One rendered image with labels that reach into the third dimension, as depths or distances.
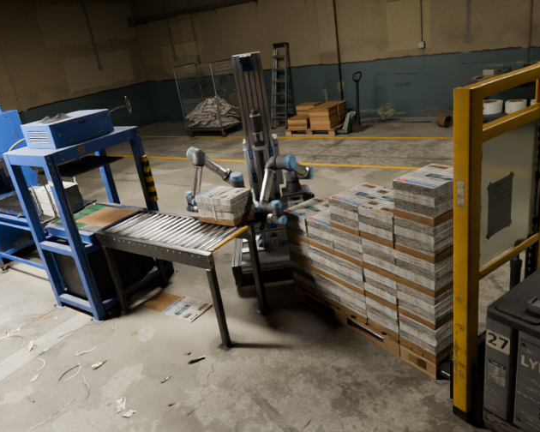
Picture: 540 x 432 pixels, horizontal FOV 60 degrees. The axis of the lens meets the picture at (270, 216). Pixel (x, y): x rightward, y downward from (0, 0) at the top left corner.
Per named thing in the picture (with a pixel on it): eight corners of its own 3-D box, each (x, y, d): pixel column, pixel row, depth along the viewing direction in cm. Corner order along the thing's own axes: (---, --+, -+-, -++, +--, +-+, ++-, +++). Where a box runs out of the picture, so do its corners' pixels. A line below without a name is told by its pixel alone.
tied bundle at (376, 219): (397, 219, 330) (395, 188, 322) (432, 229, 307) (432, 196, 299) (359, 237, 312) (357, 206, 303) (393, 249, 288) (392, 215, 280)
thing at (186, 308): (213, 304, 418) (213, 303, 417) (191, 321, 397) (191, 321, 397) (183, 296, 439) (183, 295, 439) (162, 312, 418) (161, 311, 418)
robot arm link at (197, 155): (208, 151, 396) (202, 207, 407) (204, 149, 405) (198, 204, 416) (195, 150, 390) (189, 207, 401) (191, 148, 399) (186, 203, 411)
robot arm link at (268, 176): (263, 153, 381) (252, 209, 367) (275, 153, 376) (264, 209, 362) (269, 159, 390) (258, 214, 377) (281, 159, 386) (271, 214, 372)
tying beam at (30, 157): (140, 136, 436) (137, 126, 432) (48, 167, 367) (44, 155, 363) (97, 136, 474) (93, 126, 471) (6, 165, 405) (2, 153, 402)
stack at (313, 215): (327, 279, 429) (317, 195, 399) (435, 333, 337) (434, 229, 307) (294, 297, 410) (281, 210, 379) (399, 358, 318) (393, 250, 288)
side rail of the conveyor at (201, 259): (215, 267, 336) (212, 252, 331) (210, 270, 332) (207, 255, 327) (102, 242, 413) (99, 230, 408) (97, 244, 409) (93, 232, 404)
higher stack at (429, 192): (435, 333, 338) (431, 161, 290) (472, 351, 314) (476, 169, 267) (399, 358, 319) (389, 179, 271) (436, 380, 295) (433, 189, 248)
